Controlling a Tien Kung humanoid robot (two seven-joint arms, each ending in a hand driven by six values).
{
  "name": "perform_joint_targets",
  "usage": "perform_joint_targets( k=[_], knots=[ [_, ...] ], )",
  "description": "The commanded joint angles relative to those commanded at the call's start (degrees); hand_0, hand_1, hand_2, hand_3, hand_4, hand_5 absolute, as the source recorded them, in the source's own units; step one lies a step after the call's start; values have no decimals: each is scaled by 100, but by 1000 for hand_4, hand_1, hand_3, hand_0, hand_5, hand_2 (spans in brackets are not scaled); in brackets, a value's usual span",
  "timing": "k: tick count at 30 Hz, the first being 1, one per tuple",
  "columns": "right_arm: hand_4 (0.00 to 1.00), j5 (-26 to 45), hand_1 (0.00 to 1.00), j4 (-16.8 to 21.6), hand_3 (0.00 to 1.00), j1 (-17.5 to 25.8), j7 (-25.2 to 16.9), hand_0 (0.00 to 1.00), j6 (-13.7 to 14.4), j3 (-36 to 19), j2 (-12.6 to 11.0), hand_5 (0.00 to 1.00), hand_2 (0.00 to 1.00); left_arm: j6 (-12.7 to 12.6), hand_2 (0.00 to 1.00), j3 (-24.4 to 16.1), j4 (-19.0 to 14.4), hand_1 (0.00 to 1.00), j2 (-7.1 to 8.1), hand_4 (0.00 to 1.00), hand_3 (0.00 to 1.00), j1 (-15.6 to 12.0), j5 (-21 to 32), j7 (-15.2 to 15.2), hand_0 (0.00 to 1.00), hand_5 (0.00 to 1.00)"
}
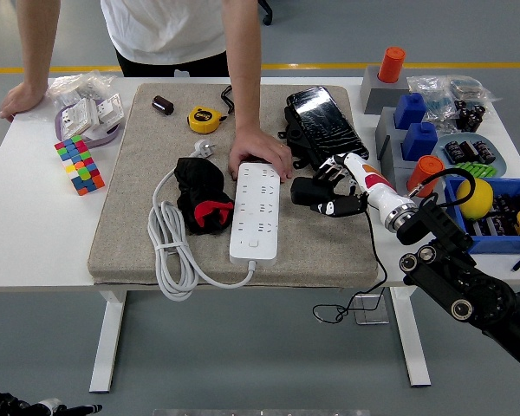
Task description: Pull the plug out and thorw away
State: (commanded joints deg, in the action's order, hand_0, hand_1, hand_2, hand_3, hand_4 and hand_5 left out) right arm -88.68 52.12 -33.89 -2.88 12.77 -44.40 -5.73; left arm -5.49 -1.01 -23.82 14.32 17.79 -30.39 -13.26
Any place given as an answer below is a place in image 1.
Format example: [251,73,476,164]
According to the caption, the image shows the clear bag with white parts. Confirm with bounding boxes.
[47,71,118,122]

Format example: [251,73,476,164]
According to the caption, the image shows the grey square holder block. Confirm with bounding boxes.
[359,64,411,116]
[380,164,421,205]
[375,129,417,174]
[375,107,413,146]

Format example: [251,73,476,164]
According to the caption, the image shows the yellow tape measure with strap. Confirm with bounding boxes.
[187,85,234,133]

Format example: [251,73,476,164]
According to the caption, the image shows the blue-grey round plate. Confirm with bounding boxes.
[432,133,510,179]

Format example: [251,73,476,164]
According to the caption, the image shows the person's left hand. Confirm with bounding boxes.
[228,125,295,182]

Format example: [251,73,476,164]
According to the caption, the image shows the yellow lemon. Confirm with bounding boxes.
[455,177,495,220]

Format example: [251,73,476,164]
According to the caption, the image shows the clear bag with metal parts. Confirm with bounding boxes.
[448,75,502,105]

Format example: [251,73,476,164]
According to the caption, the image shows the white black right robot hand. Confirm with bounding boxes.
[309,151,412,224]

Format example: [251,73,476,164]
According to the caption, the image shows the person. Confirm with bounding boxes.
[100,0,261,78]

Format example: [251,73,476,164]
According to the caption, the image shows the black glossy phone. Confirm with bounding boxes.
[285,85,370,168]

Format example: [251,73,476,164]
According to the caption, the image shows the green ribbed parts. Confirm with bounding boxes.
[452,160,499,179]

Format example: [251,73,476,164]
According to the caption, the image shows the clear floor plate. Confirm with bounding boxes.
[351,293,391,326]

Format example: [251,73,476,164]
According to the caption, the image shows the dark brown small cylinder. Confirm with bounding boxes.
[151,94,176,116]

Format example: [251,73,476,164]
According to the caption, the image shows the colourful cube puzzle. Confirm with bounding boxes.
[54,134,107,197]

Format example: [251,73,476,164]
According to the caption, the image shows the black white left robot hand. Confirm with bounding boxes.
[0,392,103,416]

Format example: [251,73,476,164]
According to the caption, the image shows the black and red cloth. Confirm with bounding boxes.
[175,157,236,237]

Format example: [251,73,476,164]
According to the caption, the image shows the purple flat ribbon cable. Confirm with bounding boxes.
[54,106,122,148]

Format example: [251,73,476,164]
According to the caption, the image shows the white power strip with cable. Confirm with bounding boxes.
[146,139,283,301]

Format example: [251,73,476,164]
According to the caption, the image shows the blue plastic bin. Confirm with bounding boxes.
[442,176,520,256]

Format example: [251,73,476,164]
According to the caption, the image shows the black cylinders in bin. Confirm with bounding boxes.
[465,193,520,238]

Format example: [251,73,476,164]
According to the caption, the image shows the black power adapter with cord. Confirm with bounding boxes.
[289,176,389,325]

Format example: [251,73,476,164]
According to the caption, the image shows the black capacitors on plate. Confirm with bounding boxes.
[444,139,497,166]

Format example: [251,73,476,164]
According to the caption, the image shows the white wall socket panel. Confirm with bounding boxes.
[95,93,126,131]
[60,97,101,135]

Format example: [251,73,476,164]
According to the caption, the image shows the black pouch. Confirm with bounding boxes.
[278,106,326,171]

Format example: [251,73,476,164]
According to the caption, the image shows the blue block with knob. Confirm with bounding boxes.
[401,121,439,161]
[393,92,428,130]

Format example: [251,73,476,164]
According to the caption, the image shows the grey-brown fabric mat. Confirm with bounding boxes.
[88,82,379,289]

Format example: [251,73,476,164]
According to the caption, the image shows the person's right hand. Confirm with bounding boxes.
[0,81,49,123]

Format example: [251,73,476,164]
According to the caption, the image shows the pile of black capacitors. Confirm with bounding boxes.
[453,100,487,133]

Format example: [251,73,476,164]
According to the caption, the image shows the white table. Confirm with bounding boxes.
[0,76,520,394]

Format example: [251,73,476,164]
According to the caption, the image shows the clear bag with blue parts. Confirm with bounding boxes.
[406,75,460,131]

